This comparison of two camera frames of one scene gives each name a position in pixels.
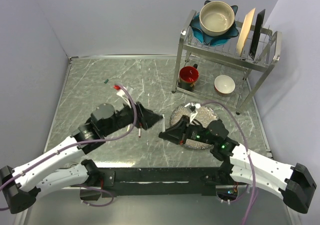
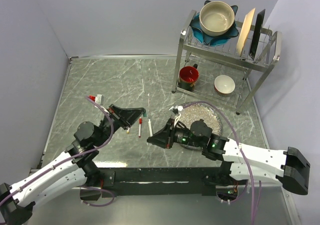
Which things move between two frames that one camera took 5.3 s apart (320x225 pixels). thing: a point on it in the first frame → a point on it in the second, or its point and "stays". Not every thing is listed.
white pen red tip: x=139 y=131 stays
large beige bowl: x=216 y=17 stays
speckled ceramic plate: x=203 y=116 stays
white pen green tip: x=163 y=124 → x=150 y=128
